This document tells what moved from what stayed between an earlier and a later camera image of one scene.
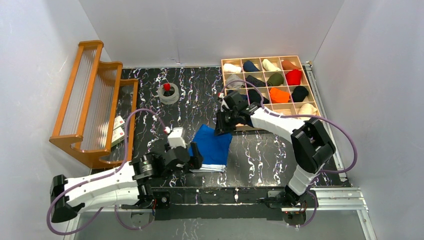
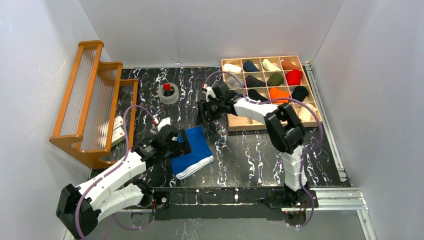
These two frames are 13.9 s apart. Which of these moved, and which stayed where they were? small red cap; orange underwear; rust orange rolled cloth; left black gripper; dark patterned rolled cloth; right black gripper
Moved: left black gripper; right black gripper
Stayed: rust orange rolled cloth; small red cap; dark patterned rolled cloth; orange underwear
